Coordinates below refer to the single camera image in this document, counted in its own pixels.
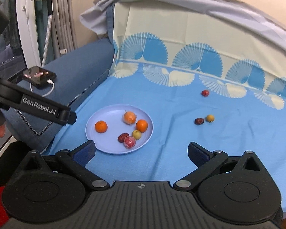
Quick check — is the orange mandarin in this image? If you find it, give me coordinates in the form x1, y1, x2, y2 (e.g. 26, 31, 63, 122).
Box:
136, 119, 148, 133
94, 120, 108, 133

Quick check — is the dark red date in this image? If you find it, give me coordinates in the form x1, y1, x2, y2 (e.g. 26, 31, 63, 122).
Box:
118, 133, 129, 143
194, 118, 205, 125

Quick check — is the red fruit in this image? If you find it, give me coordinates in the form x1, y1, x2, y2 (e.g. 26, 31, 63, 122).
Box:
201, 90, 210, 97
123, 136, 136, 149

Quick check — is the yellow green small fruit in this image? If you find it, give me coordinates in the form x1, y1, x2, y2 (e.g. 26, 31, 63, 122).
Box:
132, 130, 141, 140

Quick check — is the orange fruit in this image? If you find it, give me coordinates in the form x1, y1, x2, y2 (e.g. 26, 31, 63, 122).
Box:
122, 111, 137, 125

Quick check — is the black smartphone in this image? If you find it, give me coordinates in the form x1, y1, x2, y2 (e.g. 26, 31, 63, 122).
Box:
22, 66, 57, 89

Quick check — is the lilac round plate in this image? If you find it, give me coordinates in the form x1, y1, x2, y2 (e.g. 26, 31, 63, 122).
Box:
85, 104, 153, 155

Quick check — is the far yellow green fruit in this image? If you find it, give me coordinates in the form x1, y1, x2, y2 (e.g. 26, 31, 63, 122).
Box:
205, 114, 215, 123

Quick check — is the grey curtain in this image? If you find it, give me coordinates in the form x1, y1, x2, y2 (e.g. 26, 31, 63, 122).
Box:
51, 0, 77, 58

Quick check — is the grey blue blanket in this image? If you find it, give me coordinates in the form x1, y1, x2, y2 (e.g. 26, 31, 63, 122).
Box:
80, 0, 286, 52

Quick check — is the white charging cable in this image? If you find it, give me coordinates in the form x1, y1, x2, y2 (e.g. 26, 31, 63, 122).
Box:
29, 80, 56, 98

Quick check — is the white round frame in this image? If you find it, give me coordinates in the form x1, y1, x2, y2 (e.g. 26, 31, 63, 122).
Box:
16, 0, 41, 68

